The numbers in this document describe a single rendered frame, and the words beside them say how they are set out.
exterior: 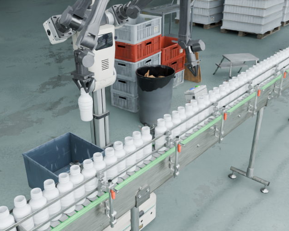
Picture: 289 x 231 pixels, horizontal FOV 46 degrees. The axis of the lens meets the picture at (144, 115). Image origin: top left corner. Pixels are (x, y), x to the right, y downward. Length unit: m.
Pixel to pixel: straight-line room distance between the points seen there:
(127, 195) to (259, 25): 6.92
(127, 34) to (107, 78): 1.96
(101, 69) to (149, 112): 1.91
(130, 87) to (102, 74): 2.15
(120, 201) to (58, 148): 0.63
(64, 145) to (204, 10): 7.19
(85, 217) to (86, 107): 0.53
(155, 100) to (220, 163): 1.01
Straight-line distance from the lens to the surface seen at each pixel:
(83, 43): 1.58
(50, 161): 2.05
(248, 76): 2.44
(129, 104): 4.34
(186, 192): 3.07
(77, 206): 1.44
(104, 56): 2.08
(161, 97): 3.83
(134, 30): 3.99
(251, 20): 8.25
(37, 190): 1.31
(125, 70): 4.21
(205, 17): 8.89
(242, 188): 3.21
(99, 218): 1.53
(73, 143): 2.07
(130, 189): 1.60
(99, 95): 2.20
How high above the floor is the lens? 1.95
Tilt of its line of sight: 27 degrees down
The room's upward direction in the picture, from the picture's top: straight up
